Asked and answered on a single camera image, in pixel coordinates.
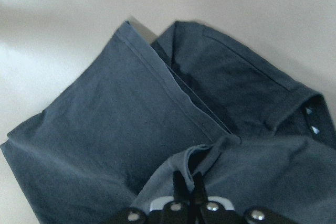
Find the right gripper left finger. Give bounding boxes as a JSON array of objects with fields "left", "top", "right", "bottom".
[{"left": 173, "top": 171, "right": 190, "bottom": 205}]

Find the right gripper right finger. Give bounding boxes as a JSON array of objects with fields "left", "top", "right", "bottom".
[{"left": 193, "top": 172, "right": 207, "bottom": 205}]

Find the black graphic t-shirt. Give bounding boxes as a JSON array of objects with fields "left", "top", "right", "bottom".
[{"left": 1, "top": 22, "right": 335, "bottom": 223}]

